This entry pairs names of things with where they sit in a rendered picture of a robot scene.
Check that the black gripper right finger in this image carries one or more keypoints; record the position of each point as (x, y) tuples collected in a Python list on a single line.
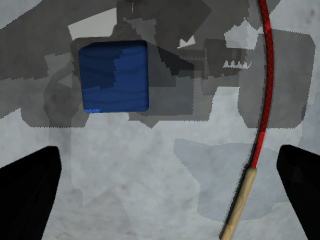
[(300, 172)]

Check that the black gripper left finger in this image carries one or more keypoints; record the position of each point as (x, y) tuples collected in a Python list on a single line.
[(27, 189)]

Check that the dark brown wooden stick with red string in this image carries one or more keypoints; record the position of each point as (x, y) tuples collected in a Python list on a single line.
[(251, 170)]

